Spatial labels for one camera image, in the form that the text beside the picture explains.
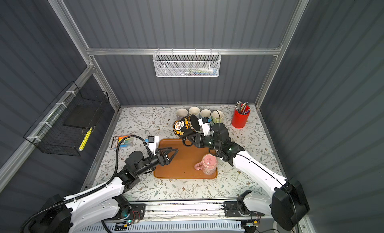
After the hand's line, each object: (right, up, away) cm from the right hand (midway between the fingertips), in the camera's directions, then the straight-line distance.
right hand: (190, 139), depth 74 cm
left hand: (-7, -5, -1) cm, 9 cm away
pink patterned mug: (+9, -14, +3) cm, 17 cm away
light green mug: (+18, +12, +29) cm, 36 cm away
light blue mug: (+9, +14, +29) cm, 33 cm away
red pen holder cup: (+32, +13, +22) cm, 41 cm away
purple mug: (-8, +15, +35) cm, 39 cm away
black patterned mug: (-2, +6, -3) cm, 7 cm away
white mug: (+2, +16, +33) cm, 37 cm away
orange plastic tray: (-5, -17, +13) cm, 23 cm away
